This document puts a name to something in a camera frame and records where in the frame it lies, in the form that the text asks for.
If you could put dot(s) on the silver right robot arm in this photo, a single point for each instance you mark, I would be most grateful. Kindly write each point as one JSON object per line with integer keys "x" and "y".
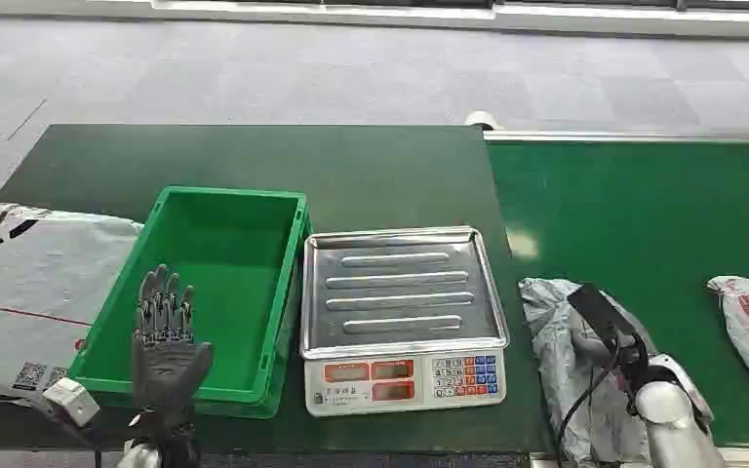
{"x": 672, "y": 420}

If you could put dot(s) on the dark right robot hand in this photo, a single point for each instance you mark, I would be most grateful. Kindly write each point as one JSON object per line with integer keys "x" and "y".
{"x": 600, "y": 316}

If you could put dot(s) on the white scale with steel tray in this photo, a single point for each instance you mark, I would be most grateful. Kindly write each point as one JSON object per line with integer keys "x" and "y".
{"x": 400, "y": 303}

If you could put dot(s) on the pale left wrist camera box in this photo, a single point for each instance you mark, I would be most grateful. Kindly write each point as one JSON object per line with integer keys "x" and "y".
{"x": 72, "y": 400}

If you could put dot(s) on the crumpled grey parcel bag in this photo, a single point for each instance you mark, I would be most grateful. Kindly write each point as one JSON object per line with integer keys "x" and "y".
{"x": 565, "y": 381}

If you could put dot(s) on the large grey printed parcel bag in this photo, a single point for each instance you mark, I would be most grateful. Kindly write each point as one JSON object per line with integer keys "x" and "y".
{"x": 32, "y": 291}

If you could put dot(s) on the green plastic crate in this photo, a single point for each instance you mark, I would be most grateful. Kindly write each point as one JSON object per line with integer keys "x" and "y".
{"x": 219, "y": 291}

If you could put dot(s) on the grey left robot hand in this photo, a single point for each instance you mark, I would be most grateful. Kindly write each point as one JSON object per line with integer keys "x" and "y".
{"x": 164, "y": 368}

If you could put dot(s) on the white conveyor roller end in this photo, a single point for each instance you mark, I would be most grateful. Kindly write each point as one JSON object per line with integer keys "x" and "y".
{"x": 481, "y": 119}

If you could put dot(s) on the green conveyor belt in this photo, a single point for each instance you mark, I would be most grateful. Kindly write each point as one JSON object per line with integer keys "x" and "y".
{"x": 639, "y": 213}

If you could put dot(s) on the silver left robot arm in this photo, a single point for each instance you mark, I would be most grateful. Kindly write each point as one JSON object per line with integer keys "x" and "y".
{"x": 168, "y": 439}

